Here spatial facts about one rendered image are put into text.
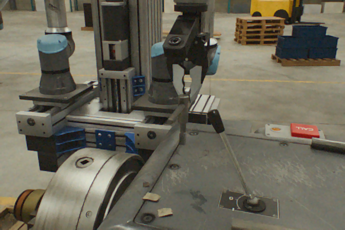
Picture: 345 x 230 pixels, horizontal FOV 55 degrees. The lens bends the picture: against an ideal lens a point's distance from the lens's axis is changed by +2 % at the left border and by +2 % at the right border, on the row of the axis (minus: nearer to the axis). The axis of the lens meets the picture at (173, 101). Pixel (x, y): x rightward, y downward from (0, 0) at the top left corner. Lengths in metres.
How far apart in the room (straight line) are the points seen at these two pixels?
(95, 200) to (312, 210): 0.38
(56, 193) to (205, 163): 0.30
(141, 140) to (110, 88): 0.36
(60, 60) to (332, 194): 1.13
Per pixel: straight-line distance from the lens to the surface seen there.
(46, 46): 1.43
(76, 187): 0.69
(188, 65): 1.22
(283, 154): 0.74
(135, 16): 1.43
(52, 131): 1.40
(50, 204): 0.70
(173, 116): 0.62
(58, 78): 1.45
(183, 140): 0.73
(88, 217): 0.66
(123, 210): 0.55
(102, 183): 0.68
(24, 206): 0.87
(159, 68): 1.23
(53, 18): 1.57
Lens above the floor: 1.59
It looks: 19 degrees down
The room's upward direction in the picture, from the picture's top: straight up
